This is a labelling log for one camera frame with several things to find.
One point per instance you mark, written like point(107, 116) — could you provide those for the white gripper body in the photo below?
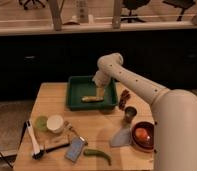
point(101, 79)

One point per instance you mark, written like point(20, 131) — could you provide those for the office chair centre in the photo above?
point(132, 5)

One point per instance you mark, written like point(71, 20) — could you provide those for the green round lid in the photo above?
point(41, 123)

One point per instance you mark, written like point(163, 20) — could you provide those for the white round container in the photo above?
point(55, 124)

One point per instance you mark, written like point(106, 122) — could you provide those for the blue sponge block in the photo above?
point(75, 149)

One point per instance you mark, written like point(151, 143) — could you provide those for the white handled brush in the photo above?
point(36, 147)

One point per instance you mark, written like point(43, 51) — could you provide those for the office chair right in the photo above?
point(182, 4)

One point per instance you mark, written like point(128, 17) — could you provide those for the red-brown bowl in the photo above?
point(144, 146)

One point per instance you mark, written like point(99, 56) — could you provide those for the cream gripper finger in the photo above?
point(100, 91)

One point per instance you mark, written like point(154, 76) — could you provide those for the wooden cutting board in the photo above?
point(54, 142)

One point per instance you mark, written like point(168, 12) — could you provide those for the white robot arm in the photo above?
point(174, 113)

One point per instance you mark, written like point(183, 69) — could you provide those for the orange fruit in bowl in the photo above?
point(141, 134)

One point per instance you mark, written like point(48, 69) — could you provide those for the office chair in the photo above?
point(29, 4)
point(182, 4)
point(132, 5)

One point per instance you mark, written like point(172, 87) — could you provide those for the green plastic tray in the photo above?
point(80, 86)

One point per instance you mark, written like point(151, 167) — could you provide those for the small metal cup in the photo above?
point(130, 113)

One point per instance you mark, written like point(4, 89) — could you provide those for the black handled knife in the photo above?
point(43, 150)

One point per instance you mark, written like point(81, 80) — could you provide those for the small brush tool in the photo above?
point(69, 127)

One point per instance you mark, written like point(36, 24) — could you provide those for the brown dried pepper toy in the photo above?
point(124, 97)

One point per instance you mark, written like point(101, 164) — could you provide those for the green chili pepper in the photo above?
point(98, 153)

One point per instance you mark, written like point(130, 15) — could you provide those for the grey cloth piece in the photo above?
point(121, 138)

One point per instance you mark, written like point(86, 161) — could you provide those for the office chair left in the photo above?
point(29, 4)

